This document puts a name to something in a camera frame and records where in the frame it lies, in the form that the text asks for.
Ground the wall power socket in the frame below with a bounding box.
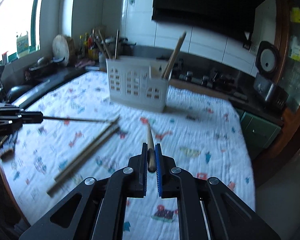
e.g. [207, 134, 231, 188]
[249, 44, 258, 56]

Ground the black gas stove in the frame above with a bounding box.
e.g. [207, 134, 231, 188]
[174, 67, 248, 100]

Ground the white patterned table cloth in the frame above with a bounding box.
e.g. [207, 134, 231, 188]
[0, 70, 256, 240]

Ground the steel pressure cooker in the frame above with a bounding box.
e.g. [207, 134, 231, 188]
[106, 37, 136, 57]

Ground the soy sauce bottle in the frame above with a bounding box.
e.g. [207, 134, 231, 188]
[88, 34, 98, 60]

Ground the pink dish cloth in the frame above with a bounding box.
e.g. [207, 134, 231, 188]
[75, 59, 95, 69]

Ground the green cap bottle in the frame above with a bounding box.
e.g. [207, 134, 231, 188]
[78, 35, 85, 59]

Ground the black range hood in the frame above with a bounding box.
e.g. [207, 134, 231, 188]
[152, 0, 265, 45]

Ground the wooden glass cabinet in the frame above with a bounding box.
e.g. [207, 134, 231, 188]
[269, 0, 300, 159]

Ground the steel pan in sink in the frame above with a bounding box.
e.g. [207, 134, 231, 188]
[29, 57, 65, 77]

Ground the round wooden cutting board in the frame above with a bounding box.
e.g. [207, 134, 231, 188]
[52, 34, 75, 67]

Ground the black rice cooker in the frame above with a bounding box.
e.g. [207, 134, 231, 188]
[253, 41, 288, 109]

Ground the black wok in sink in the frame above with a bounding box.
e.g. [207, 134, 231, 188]
[6, 85, 33, 103]

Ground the white plastic utensil holder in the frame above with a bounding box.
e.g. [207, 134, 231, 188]
[106, 56, 168, 112]

